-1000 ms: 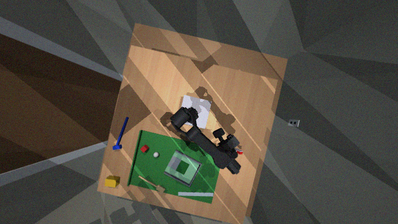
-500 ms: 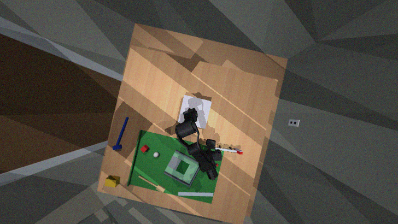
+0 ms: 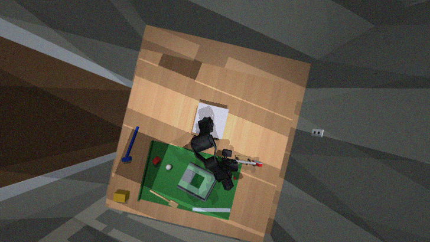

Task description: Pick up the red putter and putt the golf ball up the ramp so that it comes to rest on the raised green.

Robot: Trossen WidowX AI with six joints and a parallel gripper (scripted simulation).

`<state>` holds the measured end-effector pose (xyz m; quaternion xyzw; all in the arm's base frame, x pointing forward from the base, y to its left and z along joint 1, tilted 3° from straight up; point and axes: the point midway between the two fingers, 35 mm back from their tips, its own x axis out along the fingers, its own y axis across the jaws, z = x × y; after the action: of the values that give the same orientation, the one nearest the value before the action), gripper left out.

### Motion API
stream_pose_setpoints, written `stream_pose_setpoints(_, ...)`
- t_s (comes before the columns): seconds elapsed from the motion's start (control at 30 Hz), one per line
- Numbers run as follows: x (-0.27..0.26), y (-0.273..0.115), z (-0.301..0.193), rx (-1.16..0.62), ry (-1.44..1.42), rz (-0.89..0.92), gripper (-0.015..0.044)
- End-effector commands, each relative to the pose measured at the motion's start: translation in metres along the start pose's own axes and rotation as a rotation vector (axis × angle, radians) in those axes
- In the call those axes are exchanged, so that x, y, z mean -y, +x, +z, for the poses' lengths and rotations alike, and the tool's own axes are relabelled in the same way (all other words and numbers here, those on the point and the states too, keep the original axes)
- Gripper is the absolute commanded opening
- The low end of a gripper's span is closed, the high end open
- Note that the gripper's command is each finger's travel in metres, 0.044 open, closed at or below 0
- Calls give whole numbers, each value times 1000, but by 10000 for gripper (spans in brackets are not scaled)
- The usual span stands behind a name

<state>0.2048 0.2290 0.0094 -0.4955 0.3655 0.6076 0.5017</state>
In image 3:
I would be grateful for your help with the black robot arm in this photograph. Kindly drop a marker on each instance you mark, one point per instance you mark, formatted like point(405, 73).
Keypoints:
point(205, 141)

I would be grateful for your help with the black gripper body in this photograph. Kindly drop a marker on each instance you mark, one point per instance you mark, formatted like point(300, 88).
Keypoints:
point(226, 153)

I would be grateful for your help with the yellow block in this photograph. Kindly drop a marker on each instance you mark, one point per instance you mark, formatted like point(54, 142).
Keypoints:
point(121, 196)

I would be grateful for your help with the blue golf putter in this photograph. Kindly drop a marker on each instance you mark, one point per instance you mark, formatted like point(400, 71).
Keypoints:
point(130, 146)

